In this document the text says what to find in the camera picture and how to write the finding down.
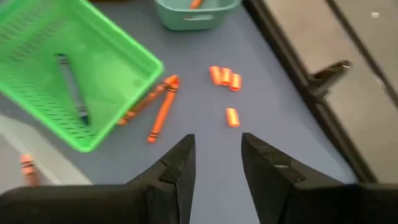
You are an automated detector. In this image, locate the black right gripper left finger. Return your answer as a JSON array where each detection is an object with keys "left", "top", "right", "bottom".
[{"left": 0, "top": 133, "right": 197, "bottom": 224}]

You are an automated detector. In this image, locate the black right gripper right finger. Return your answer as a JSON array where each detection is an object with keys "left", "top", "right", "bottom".
[{"left": 241, "top": 132, "right": 398, "bottom": 224}]

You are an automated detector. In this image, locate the orange crayon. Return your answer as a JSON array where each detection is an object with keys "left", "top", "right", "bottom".
[
  {"left": 147, "top": 81, "right": 180, "bottom": 144},
  {"left": 117, "top": 74, "right": 180, "bottom": 127},
  {"left": 188, "top": 0, "right": 205, "bottom": 11},
  {"left": 19, "top": 153, "right": 40, "bottom": 187}
]

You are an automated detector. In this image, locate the blue crayon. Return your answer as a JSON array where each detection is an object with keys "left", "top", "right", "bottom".
[{"left": 53, "top": 53, "right": 91, "bottom": 126}]

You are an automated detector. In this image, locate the orange eraser cap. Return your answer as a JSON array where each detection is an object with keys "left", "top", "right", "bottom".
[
  {"left": 224, "top": 107, "right": 241, "bottom": 129},
  {"left": 208, "top": 65, "right": 223, "bottom": 86},
  {"left": 220, "top": 67, "right": 233, "bottom": 87},
  {"left": 229, "top": 73, "right": 243, "bottom": 92}
]

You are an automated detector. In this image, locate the clear plastic container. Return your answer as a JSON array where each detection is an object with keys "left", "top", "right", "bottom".
[{"left": 0, "top": 113, "right": 93, "bottom": 188}]

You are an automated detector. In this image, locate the green plastic basket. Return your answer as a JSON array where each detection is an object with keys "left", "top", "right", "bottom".
[{"left": 0, "top": 0, "right": 165, "bottom": 154}]

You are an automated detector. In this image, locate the teal plastic bin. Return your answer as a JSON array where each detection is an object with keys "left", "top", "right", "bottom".
[{"left": 154, "top": 0, "right": 243, "bottom": 32}]

